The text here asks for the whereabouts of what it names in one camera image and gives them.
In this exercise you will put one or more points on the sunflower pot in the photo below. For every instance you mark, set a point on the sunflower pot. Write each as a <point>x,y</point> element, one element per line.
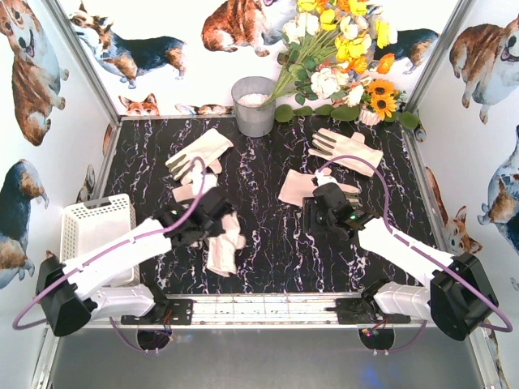
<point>381,101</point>

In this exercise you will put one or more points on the grey metal bucket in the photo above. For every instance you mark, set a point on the grey metal bucket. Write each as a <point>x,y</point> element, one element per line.
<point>253,110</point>

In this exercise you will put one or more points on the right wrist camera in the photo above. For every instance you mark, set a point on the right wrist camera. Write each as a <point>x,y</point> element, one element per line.
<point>323,177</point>

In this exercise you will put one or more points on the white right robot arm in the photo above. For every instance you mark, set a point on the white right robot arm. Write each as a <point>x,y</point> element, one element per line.
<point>453,291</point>

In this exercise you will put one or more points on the artificial flower bouquet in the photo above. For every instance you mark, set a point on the artificial flower bouquet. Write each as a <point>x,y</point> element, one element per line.
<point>327,45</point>

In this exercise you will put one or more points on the aluminium front rail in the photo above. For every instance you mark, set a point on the aluminium front rail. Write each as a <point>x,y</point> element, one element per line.
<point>272,309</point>

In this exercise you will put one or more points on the grey striped work glove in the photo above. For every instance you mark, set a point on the grey striped work glove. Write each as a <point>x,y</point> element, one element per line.
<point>184,193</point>

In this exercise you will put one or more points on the white glove green fingers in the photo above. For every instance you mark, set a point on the white glove green fingers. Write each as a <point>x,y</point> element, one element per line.
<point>298,186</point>

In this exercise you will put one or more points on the white glove back left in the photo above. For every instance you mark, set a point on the white glove back left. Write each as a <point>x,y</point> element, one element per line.
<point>209,147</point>

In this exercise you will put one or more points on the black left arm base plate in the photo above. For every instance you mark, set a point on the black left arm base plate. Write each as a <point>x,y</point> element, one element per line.
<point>175,311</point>

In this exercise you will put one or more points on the white perforated storage basket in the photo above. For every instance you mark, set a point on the white perforated storage basket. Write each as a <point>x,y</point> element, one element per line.
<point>89,225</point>

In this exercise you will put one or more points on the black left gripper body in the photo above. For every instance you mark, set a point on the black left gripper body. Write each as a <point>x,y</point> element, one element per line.
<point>219,207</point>

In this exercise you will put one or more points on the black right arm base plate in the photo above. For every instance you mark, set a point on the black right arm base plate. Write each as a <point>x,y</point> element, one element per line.
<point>363,310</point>

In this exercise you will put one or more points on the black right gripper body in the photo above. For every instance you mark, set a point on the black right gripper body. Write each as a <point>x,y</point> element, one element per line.
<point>310,215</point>

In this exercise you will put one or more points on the white glove back right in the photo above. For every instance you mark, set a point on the white glove back right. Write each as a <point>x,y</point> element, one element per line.
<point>328,144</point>

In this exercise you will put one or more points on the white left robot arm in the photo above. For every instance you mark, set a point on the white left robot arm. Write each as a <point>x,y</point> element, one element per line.
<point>78,291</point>

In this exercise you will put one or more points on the long white glove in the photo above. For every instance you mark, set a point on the long white glove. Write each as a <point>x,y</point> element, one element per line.
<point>223,240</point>

